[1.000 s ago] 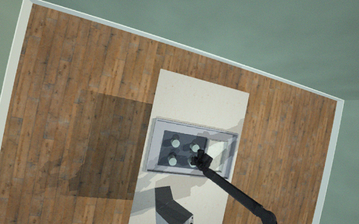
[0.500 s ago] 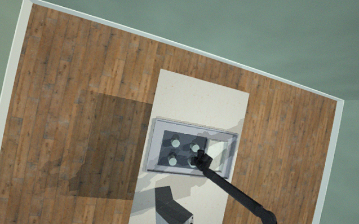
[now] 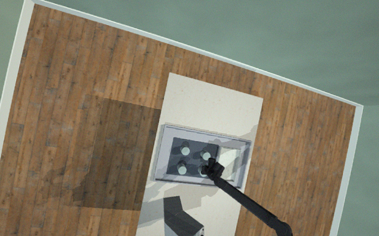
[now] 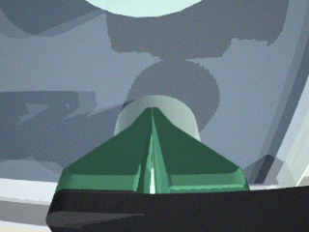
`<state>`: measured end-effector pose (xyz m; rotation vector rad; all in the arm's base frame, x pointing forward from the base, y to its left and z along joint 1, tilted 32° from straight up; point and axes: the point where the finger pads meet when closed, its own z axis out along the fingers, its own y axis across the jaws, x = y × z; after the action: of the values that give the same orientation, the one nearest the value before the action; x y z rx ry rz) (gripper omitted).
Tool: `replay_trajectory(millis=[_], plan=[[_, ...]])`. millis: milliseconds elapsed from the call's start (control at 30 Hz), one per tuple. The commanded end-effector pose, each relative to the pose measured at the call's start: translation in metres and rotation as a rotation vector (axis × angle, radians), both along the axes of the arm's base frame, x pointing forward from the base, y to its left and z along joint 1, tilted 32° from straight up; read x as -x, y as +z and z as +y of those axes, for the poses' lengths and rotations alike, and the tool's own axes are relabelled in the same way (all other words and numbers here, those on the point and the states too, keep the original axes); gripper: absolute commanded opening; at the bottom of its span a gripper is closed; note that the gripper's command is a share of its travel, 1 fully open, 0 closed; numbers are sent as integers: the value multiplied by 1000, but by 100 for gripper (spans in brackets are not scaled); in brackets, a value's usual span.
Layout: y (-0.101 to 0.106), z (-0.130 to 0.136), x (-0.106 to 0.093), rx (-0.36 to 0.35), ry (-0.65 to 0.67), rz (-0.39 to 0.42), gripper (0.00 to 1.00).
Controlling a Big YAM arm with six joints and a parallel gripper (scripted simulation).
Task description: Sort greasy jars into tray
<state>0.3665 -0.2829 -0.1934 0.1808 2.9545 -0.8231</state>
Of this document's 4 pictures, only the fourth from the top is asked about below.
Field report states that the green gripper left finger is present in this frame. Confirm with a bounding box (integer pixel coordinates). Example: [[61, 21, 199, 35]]
[[54, 107, 153, 194]]

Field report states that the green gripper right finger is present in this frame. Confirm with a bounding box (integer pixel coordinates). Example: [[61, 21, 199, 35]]
[[153, 107, 250, 193]]

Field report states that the white shallow tray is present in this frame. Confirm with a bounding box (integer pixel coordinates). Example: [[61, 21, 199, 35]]
[[276, 109, 309, 188]]

